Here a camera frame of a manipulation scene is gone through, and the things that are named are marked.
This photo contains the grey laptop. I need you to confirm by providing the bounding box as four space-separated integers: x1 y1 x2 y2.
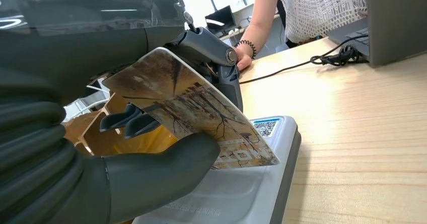
328 0 427 66

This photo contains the brown cardboard box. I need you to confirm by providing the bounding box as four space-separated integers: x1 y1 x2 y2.
63 92 179 157

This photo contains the black spiral wrist band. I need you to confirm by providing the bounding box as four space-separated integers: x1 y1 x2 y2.
233 39 257 59

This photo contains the black mouse cable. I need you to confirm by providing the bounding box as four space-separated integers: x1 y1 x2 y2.
238 34 369 85

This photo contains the autumn tree print card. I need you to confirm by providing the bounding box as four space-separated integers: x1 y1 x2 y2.
101 46 280 171

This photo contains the person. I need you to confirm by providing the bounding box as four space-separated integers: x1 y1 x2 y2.
233 0 368 72

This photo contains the white grey card reader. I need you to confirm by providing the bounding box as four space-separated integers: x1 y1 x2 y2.
131 115 303 224

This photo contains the light wooden desk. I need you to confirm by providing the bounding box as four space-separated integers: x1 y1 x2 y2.
233 37 427 224

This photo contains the black computer monitor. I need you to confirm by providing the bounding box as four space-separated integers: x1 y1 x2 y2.
204 5 237 35

